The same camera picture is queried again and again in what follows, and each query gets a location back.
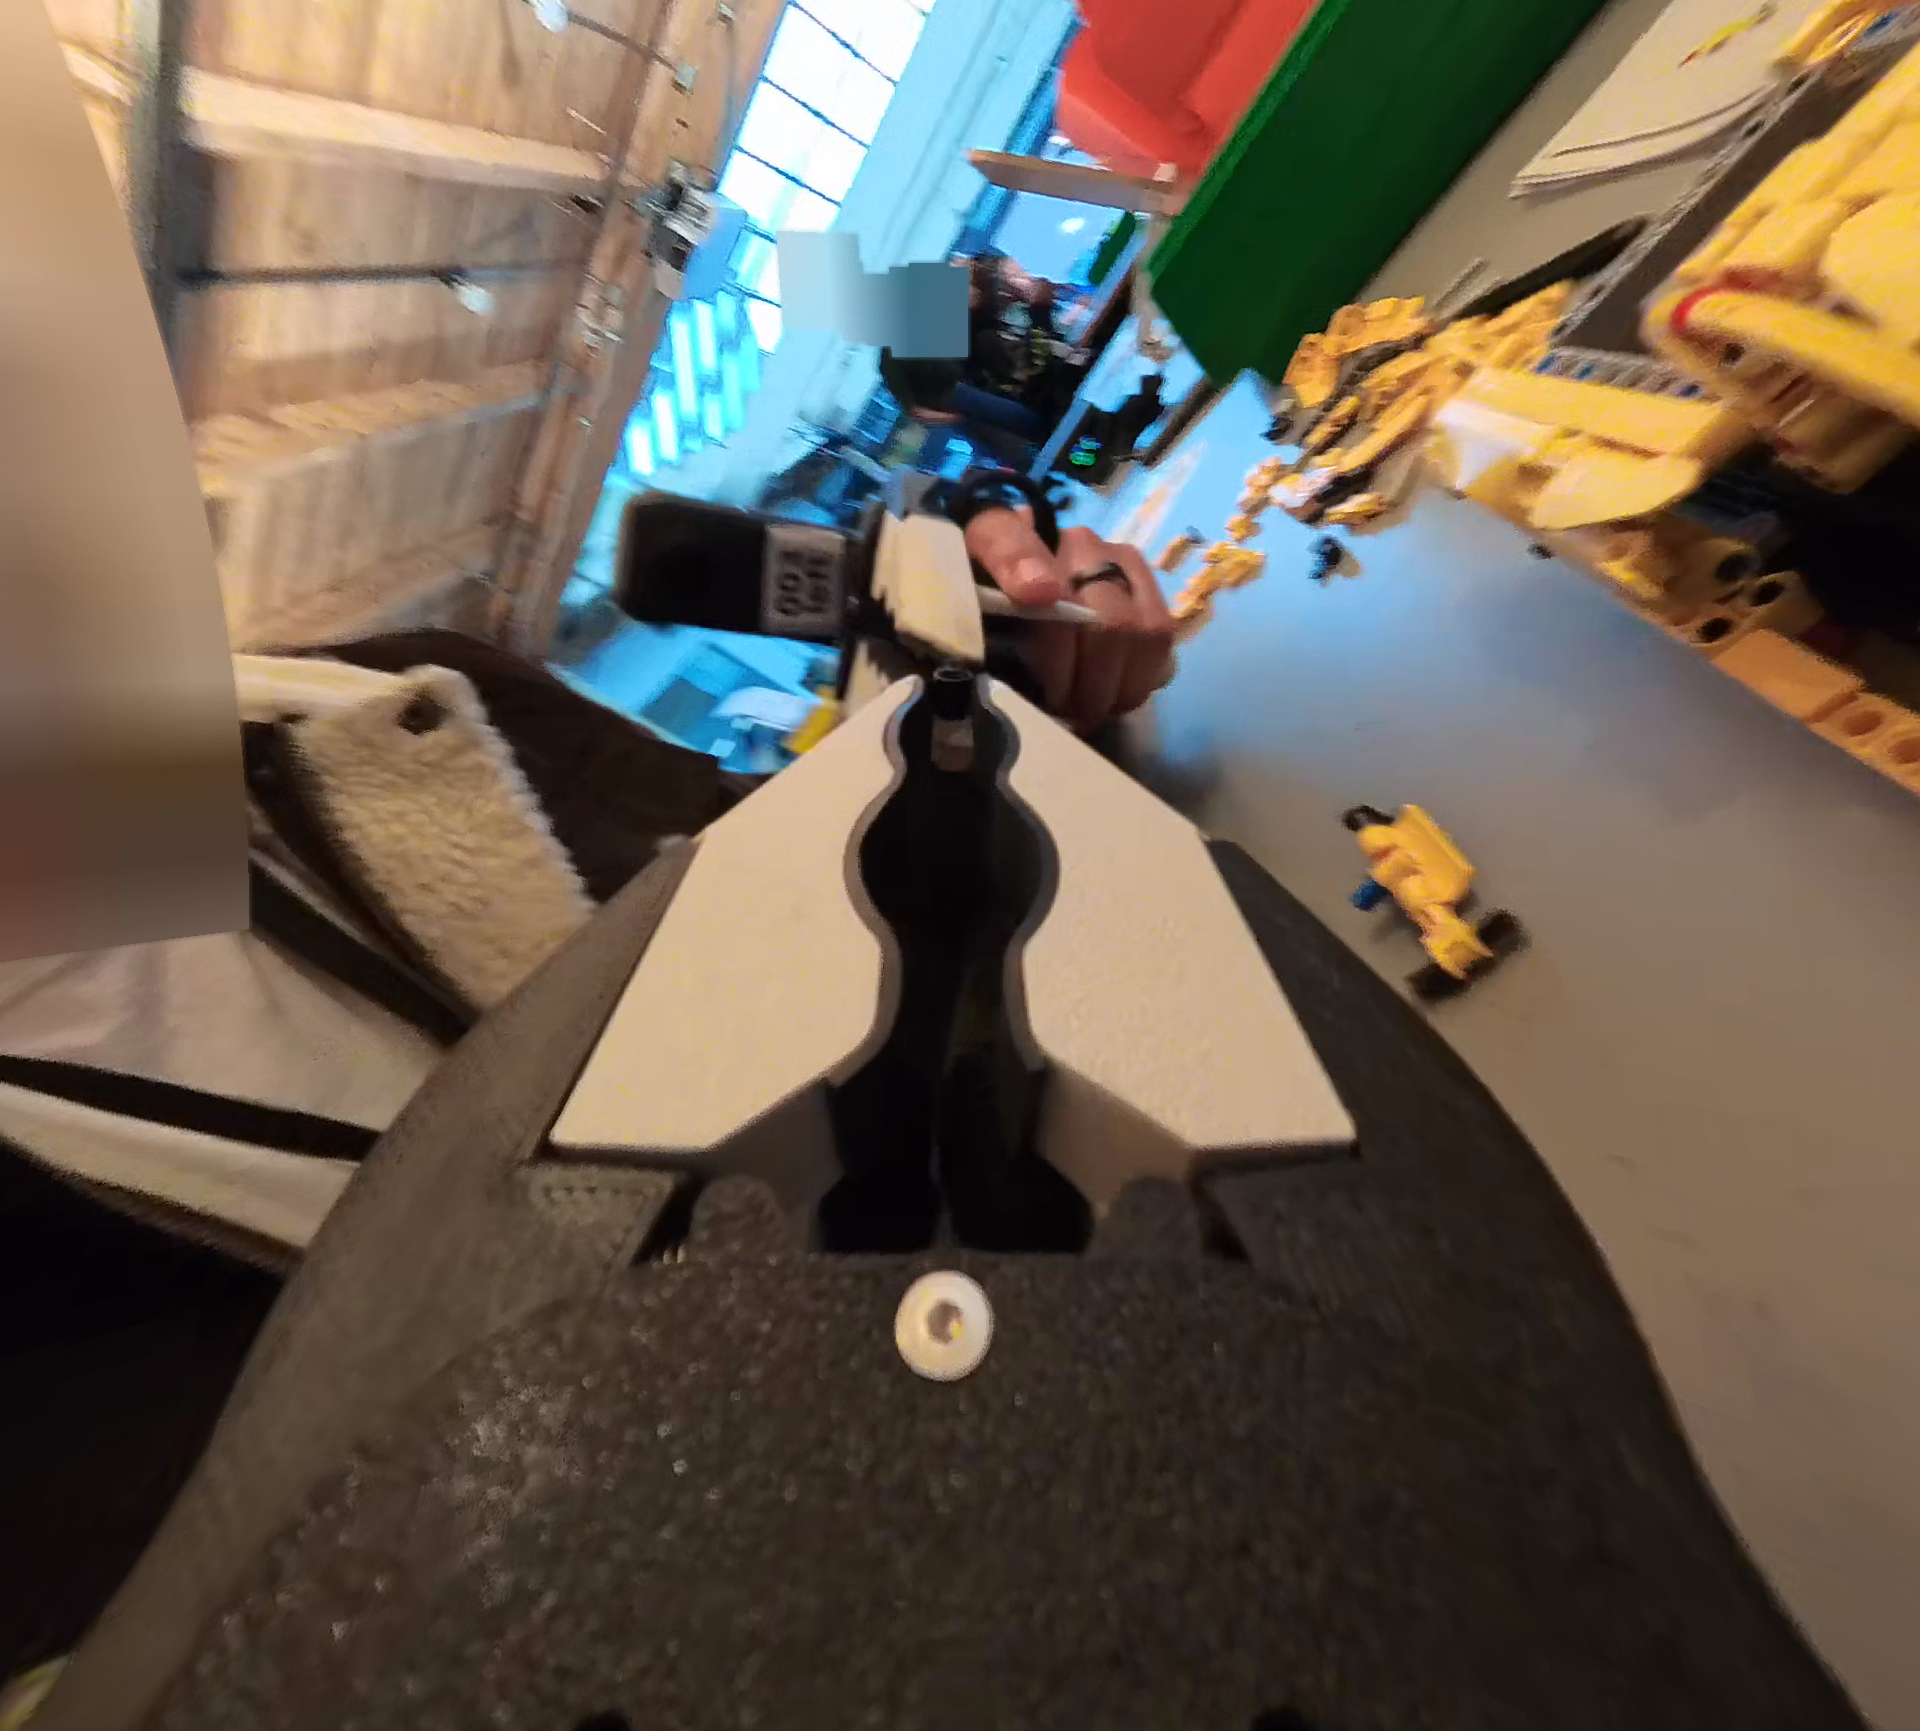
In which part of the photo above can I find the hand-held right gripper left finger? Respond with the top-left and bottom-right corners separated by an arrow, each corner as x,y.
550,681 -> 939,1221

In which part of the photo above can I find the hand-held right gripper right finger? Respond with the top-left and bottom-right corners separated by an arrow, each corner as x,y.
966,681 -> 1360,1216

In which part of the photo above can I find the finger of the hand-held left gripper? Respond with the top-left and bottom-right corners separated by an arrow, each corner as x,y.
869,512 -> 996,672

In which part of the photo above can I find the small yellow black brick assembly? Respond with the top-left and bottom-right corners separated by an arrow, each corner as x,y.
1341,802 -> 1524,1001

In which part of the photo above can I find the pile of yellow brick pieces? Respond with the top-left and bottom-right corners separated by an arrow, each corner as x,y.
1155,293 -> 1501,639

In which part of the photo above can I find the yellow brick car model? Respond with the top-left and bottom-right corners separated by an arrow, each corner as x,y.
1425,0 -> 1920,786

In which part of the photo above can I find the grey desk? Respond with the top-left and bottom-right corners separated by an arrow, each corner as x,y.
902,0 -> 1920,1731

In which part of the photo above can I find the person's left hand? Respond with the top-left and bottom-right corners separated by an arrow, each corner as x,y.
961,533 -> 1178,728

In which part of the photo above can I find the fleece-lined jacket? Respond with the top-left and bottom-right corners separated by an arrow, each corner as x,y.
0,639 -> 753,1253

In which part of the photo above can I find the skylight window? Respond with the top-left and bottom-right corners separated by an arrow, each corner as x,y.
614,0 -> 1022,490

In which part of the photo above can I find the green plastic bin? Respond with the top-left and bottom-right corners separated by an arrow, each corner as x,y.
1148,0 -> 1742,384

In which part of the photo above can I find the open instruction booklet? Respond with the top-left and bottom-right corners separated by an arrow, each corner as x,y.
1511,0 -> 1920,204

